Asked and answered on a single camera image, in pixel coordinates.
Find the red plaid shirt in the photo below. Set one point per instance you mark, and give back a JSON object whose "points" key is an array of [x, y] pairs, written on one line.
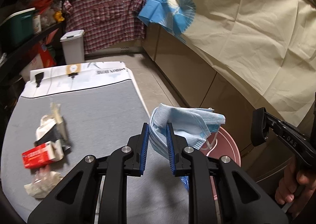
{"points": [[105, 22]]}

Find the white torn paper carton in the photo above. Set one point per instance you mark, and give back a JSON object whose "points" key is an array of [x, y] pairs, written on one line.
{"points": [[54, 117]]}

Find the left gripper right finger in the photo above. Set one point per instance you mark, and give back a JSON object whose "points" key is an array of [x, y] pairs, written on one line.
{"points": [[219, 190]]}

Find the cream cloth with blue corner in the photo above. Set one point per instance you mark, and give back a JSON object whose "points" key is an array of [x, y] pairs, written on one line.
{"points": [[264, 48]]}

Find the person's right hand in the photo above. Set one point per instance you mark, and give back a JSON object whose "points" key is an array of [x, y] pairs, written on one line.
{"points": [[296, 187]]}

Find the black metal shelf rack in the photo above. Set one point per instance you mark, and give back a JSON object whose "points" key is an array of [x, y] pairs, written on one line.
{"points": [[43, 47]]}

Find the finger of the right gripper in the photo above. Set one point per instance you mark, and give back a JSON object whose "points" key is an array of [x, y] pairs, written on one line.
{"points": [[287, 133], [258, 128]]}

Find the blue plastic bag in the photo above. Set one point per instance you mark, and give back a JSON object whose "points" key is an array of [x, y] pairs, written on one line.
{"points": [[185, 181]]}

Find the light blue face mask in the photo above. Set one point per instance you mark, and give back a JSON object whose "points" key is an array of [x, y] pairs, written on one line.
{"points": [[199, 126]]}

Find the pink plastic trash bucket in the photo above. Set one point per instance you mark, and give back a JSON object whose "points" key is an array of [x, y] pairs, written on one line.
{"points": [[221, 144]]}

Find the clear plastic wrapper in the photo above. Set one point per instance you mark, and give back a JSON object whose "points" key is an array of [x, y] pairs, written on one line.
{"points": [[43, 182]]}

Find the red white medicine box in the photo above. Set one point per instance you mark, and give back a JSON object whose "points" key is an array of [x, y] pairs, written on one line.
{"points": [[42, 155]]}

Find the green storage box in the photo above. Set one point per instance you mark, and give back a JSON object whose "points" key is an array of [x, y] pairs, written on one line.
{"points": [[17, 27]]}

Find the white pedal bin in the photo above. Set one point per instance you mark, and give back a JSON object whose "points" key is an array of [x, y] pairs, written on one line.
{"points": [[73, 47]]}

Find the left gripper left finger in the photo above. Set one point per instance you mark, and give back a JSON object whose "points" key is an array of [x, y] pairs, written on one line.
{"points": [[95, 189]]}

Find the black foil sachet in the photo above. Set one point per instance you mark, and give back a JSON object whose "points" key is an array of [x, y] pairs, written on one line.
{"points": [[52, 132]]}

